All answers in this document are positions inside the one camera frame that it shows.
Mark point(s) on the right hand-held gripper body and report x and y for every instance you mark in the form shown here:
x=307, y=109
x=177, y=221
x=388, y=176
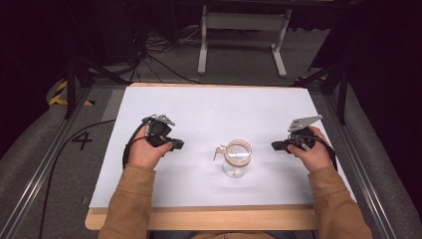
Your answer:
x=301, y=128

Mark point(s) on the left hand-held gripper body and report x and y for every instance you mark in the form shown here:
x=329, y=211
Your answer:
x=158, y=127

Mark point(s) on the glass jar with wooden lid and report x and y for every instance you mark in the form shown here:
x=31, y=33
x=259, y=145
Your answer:
x=236, y=159

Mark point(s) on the person's left hand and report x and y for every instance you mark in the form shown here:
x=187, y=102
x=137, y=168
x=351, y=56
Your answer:
x=146, y=153

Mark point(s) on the person's right hand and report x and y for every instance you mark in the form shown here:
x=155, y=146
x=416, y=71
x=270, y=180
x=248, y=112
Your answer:
x=315, y=154

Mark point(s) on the white table sheet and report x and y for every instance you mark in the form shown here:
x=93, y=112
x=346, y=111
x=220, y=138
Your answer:
x=212, y=109

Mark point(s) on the black tripod stand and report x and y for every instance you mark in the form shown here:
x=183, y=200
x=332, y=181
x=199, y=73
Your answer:
x=78, y=76
x=335, y=79

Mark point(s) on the wooden table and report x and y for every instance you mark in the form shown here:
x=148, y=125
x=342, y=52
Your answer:
x=205, y=219

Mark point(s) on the yellow black hazard tape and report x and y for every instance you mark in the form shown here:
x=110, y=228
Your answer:
x=61, y=96

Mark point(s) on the white metal stand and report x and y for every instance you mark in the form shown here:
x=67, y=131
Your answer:
x=244, y=23

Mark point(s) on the aluminium floor rail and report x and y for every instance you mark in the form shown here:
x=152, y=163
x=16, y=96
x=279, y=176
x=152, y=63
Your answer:
x=36, y=172
x=358, y=166

